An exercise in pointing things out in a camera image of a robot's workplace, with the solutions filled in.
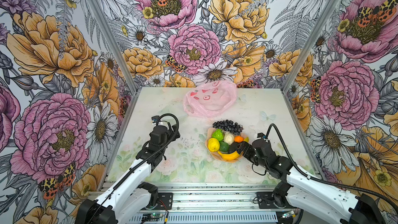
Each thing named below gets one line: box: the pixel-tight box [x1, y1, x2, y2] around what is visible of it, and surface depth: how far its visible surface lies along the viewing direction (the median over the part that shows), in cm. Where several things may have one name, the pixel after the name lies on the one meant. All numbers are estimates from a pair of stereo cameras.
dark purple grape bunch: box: [212, 119, 244, 136], surface depth 93 cm
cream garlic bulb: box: [223, 131, 235, 146], surface depth 91 cm
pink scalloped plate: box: [204, 127, 248, 163], surface depth 87 cm
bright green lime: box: [211, 128, 224, 143], surface depth 91 cm
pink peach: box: [234, 135, 245, 143], surface depth 91 cm
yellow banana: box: [217, 150, 241, 161], surface depth 84 cm
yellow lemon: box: [207, 137, 221, 152], surface depth 86 cm
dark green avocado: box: [219, 141, 231, 152], surface depth 88 cm
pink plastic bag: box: [183, 80, 238, 118], surface depth 110 cm
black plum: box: [228, 142, 239, 154], surface depth 89 cm
